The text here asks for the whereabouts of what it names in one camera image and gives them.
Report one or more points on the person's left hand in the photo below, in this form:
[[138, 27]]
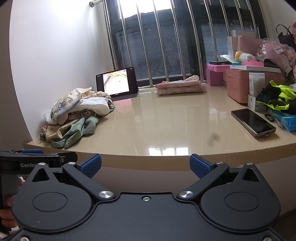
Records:
[[8, 220]]

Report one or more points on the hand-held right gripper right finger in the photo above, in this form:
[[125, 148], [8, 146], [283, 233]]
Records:
[[199, 165]]

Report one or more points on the dark smartphone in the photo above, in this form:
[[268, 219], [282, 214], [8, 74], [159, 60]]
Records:
[[253, 121]]

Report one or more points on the black flat box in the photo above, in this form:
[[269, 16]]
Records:
[[219, 62]]

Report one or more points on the dark window with blinds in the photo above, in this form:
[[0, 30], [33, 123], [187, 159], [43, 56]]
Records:
[[161, 58]]

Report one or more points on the white flat box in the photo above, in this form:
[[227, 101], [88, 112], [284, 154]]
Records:
[[254, 68]]

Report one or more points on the blue bag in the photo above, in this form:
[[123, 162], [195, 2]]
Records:
[[288, 122]]

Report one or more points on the silver plastic bag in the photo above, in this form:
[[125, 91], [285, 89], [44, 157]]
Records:
[[227, 58]]

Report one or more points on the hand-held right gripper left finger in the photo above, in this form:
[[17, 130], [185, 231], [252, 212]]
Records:
[[91, 165]]

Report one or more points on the pink folded blanket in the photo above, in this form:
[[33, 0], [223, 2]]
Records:
[[182, 91]]

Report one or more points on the tall pink box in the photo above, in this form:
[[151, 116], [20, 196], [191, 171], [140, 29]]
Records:
[[249, 45]]

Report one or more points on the steel window grille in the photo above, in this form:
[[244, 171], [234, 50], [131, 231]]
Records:
[[153, 46]]

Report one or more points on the white cardboard box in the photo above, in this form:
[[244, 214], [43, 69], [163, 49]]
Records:
[[232, 41]]

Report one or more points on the green garment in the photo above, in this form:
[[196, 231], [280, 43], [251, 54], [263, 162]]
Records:
[[78, 129]]

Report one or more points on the salmon pink storage box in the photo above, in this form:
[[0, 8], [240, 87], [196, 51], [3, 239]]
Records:
[[238, 85]]

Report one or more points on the black neon yellow garment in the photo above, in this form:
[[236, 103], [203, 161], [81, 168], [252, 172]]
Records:
[[277, 96]]

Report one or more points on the white small carton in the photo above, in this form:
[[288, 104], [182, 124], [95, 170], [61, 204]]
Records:
[[256, 83]]

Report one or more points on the floral cream folded garment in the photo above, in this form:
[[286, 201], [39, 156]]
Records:
[[182, 80]]

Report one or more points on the yellow white plush toy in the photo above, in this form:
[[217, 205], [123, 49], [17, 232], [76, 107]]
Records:
[[245, 56]]

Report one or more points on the pink garment in plastic bag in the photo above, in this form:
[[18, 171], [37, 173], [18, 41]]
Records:
[[274, 51]]

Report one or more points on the black tablet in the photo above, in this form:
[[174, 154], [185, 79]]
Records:
[[115, 81]]

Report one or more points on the small white box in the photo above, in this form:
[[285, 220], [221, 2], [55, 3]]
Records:
[[254, 103]]

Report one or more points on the black carabiner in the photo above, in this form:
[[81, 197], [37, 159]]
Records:
[[270, 118]]

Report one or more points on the small pink box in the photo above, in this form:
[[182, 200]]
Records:
[[252, 63]]

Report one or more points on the magenta cube box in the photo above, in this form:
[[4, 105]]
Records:
[[214, 78]]

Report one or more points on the black handbag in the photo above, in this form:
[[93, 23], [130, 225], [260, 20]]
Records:
[[285, 36]]

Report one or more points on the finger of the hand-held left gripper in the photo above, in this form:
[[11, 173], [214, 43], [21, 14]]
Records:
[[69, 158], [32, 151]]

